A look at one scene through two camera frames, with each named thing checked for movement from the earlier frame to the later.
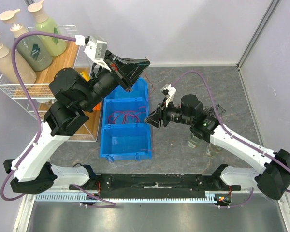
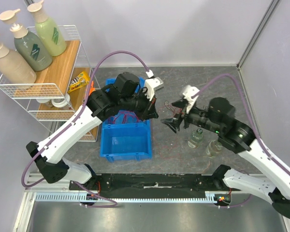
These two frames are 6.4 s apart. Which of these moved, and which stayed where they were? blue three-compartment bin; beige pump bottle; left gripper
Moved: left gripper
Stayed: beige pump bottle; blue three-compartment bin
